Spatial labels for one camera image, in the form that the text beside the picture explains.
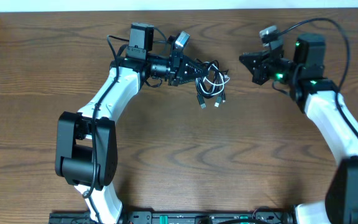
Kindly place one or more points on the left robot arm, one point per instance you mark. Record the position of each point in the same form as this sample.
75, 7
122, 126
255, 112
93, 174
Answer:
86, 153

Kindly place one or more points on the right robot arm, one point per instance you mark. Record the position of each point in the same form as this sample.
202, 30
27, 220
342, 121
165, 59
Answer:
320, 100

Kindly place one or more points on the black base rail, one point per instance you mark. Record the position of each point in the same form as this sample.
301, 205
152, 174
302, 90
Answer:
260, 215

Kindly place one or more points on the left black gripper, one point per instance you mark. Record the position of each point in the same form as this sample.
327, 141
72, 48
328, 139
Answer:
176, 61

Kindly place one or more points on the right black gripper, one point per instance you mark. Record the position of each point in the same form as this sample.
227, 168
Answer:
259, 70

